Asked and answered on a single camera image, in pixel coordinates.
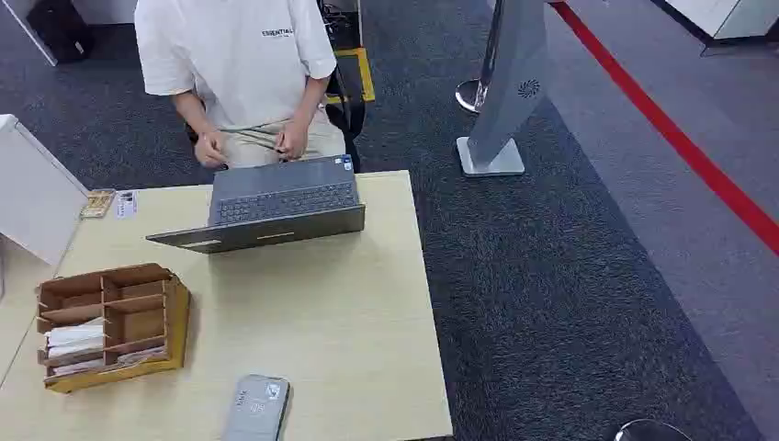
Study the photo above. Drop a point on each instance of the grey laptop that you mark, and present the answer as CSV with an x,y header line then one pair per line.
x,y
280,201

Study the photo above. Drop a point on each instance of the black chair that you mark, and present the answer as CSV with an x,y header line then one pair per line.
x,y
348,115

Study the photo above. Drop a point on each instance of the grey standing kiosk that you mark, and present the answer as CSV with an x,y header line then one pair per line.
x,y
508,91

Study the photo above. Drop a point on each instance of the person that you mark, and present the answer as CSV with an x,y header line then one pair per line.
x,y
243,67

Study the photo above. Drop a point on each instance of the grey card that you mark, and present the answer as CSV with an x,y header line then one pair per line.
x,y
257,409

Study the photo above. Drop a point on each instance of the white printed card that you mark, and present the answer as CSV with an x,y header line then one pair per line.
x,y
126,204

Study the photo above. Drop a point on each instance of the wooden card box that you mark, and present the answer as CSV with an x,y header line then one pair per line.
x,y
121,322

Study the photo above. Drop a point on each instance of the yellow patterned card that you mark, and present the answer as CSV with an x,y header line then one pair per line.
x,y
98,203

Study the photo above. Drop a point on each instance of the red barrier belt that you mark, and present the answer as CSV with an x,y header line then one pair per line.
x,y
669,128

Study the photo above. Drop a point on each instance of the white card stack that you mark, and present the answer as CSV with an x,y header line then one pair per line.
x,y
76,338

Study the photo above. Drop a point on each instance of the black round object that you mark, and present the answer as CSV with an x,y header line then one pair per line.
x,y
651,431

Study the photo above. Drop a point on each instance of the white partition board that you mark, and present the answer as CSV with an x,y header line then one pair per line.
x,y
33,188

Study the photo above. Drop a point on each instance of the black bin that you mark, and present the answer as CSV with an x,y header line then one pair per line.
x,y
59,29

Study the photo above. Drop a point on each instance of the white cabinet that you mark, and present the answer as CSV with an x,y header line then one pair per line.
x,y
730,18

